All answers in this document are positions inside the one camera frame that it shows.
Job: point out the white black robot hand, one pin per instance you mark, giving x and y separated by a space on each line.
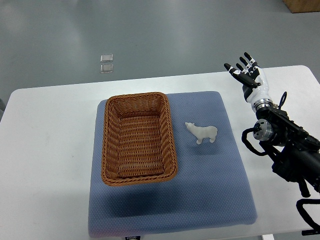
252 77

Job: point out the white bear figurine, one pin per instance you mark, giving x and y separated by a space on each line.
207 132

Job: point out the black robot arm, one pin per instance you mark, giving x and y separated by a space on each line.
294 152

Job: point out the brown wicker basket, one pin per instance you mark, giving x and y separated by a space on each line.
138 145

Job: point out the brown cardboard box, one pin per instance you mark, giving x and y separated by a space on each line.
302 6

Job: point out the blue fabric mat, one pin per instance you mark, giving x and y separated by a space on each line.
210 189

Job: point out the lower metal floor plate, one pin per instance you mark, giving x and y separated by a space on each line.
106 68

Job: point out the metal floor plate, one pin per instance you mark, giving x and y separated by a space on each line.
104 58
106 68

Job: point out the upper metal floor plate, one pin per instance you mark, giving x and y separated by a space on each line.
104 58

